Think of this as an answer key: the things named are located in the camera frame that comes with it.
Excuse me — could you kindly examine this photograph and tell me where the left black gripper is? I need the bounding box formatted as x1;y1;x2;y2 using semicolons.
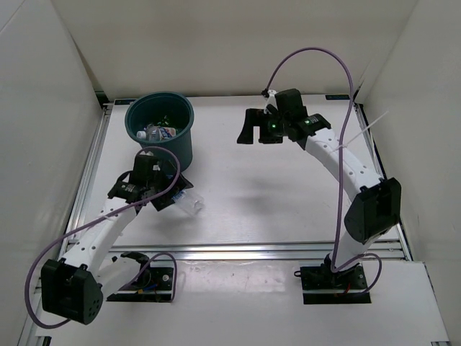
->
147;160;192;210

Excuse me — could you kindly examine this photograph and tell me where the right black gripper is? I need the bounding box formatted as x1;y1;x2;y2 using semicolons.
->
237;109;290;145

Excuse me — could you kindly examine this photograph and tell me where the clear bottle blue label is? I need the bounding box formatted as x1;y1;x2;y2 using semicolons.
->
173;189;205;216

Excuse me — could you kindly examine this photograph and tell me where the clear bottle orange white label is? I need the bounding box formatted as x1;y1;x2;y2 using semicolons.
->
136;124;181;143

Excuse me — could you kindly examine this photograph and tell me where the green plastic soda bottle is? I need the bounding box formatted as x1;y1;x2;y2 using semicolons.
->
153;115;172;127

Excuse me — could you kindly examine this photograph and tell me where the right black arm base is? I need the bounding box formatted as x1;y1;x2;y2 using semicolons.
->
294;264;372;305

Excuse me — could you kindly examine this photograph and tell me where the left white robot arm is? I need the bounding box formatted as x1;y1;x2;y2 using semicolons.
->
40;169;193;324

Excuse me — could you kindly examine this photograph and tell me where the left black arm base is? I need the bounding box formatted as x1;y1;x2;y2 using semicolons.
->
107;265;176;303

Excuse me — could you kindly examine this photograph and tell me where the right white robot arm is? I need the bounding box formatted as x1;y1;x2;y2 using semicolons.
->
237;106;401;288

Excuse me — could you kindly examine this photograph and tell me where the dark green plastic bin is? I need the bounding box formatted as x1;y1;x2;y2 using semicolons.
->
125;92;194;171

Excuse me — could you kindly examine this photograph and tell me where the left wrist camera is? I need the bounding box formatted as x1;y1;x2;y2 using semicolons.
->
130;154;160;183

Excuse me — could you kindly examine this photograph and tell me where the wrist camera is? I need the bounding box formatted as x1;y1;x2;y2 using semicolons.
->
130;154;160;183
275;89;307;117

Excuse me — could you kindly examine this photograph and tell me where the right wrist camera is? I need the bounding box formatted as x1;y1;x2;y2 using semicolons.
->
275;89;307;117

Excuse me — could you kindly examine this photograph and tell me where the aluminium frame rail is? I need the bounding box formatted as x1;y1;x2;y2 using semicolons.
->
37;244;413;289

